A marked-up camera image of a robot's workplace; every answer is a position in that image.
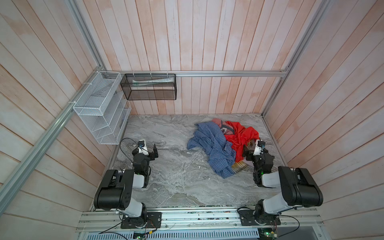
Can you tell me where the aluminium corner post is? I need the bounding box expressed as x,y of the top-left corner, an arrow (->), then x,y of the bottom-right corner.
261,1 -> 332,119
67,0 -> 105,71

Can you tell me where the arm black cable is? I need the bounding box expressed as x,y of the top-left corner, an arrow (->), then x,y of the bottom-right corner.
119,137 -> 139,164
271,214 -> 301,239

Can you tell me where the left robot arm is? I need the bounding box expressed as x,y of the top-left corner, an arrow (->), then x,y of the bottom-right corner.
94,140 -> 159,227

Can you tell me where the red cloth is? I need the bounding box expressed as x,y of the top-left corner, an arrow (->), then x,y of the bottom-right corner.
225,121 -> 260,163

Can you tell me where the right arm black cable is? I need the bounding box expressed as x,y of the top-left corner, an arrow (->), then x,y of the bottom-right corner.
271,214 -> 301,239

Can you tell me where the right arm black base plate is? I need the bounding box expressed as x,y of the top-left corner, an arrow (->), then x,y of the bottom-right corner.
237,208 -> 281,226

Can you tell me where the salmon pink grey-trimmed garment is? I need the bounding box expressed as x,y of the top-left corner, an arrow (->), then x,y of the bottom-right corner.
212,118 -> 235,135

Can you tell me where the blue checked cloth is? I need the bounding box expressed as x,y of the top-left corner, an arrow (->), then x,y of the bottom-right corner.
187,122 -> 236,179

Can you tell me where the yellow plaid cloth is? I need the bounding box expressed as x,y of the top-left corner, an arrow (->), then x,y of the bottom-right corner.
232,161 -> 249,174

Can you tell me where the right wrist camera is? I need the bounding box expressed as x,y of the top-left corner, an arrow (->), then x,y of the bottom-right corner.
253,140 -> 266,156

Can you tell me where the left aluminium corner post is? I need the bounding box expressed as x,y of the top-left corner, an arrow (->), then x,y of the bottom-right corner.
67,0 -> 105,71

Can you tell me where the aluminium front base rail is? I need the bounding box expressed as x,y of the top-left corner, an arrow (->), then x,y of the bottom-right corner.
76,206 -> 324,233

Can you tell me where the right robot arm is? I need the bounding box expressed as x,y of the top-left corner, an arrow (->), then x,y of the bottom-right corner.
243,140 -> 324,225

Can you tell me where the right aluminium corner post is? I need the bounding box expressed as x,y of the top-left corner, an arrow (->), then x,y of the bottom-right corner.
261,1 -> 332,119

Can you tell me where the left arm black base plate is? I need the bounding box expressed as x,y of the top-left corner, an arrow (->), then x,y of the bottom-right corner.
121,212 -> 162,229

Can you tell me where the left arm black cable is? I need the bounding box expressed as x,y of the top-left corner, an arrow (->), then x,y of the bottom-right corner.
119,137 -> 139,164

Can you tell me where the left aluminium frame rail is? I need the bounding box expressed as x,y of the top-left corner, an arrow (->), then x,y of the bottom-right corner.
1,66 -> 105,215

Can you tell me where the white paper in basket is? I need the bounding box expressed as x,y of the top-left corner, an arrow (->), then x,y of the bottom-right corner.
131,77 -> 175,87

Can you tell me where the white wire mesh shelf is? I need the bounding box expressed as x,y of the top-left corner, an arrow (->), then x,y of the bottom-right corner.
74,71 -> 132,145

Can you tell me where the horizontal aluminium back rail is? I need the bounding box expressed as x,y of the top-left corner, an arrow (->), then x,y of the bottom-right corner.
106,70 -> 288,78

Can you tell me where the black wire mesh basket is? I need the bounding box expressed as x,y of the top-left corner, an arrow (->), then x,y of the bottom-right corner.
120,74 -> 178,101

